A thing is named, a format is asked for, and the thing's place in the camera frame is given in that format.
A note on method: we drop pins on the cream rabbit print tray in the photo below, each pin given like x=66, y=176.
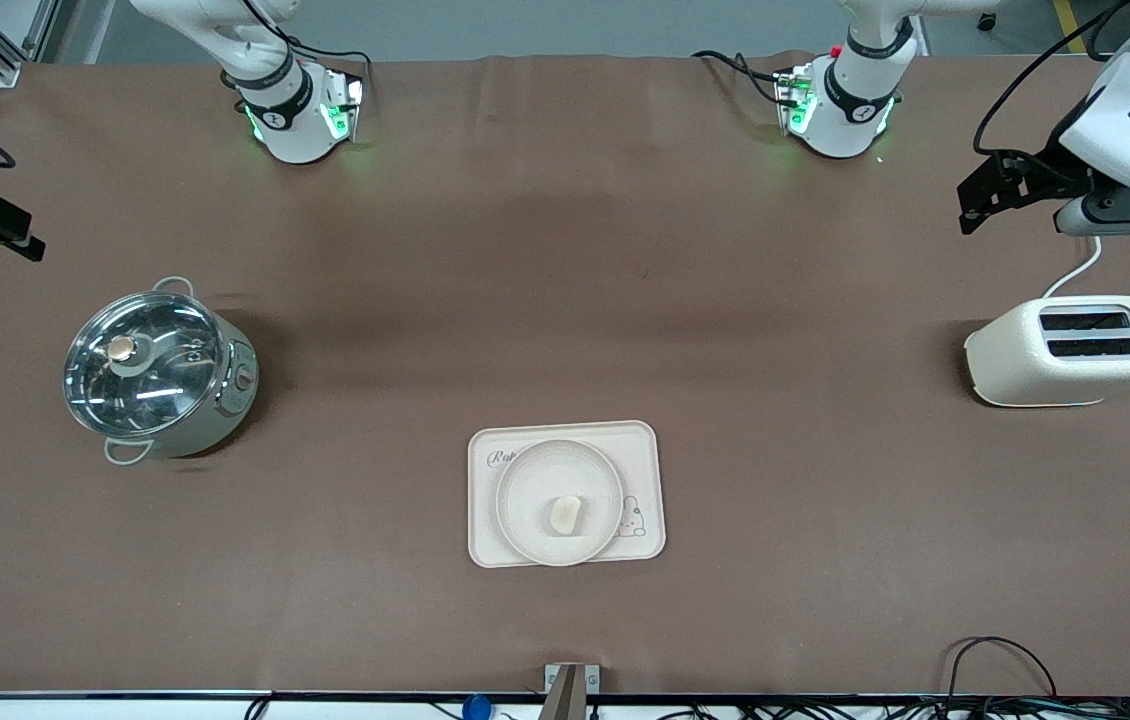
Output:
x=645, y=450

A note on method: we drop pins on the glass pot lid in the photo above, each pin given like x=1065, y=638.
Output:
x=140, y=365

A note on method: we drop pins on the small white steamed bun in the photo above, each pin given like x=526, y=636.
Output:
x=566, y=514

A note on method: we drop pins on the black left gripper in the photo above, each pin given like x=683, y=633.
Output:
x=1044, y=171

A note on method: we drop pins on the grey metal bracket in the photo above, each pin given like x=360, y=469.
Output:
x=570, y=690

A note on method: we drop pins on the brown table cloth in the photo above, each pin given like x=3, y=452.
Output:
x=565, y=250

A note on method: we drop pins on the round cream plate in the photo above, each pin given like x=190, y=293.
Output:
x=535, y=480

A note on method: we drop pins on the cream two-slot toaster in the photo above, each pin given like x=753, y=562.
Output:
x=1015, y=360

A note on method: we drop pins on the blue round knob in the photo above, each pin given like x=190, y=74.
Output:
x=476, y=708

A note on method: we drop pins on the pale green electric pot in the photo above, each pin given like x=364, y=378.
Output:
x=225, y=410

